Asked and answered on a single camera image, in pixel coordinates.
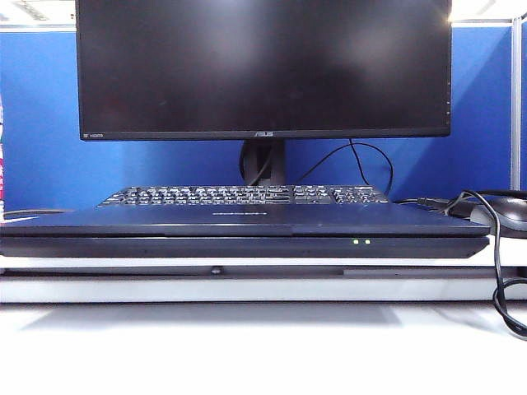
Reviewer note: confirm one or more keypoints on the black Hasee laptop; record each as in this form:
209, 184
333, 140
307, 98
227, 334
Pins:
247, 247

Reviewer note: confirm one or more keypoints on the black ASUS monitor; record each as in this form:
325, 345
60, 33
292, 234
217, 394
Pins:
247, 61

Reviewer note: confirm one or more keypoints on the black and grey mouse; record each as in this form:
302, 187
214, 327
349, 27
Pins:
510, 218

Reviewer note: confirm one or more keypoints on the silver partition post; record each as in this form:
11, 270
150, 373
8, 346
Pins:
516, 103

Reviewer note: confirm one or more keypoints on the blue office partition panel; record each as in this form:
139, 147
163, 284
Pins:
41, 123

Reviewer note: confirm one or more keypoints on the small black box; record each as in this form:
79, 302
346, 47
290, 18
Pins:
459, 210

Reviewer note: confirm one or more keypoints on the black desktop keyboard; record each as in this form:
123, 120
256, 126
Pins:
206, 195

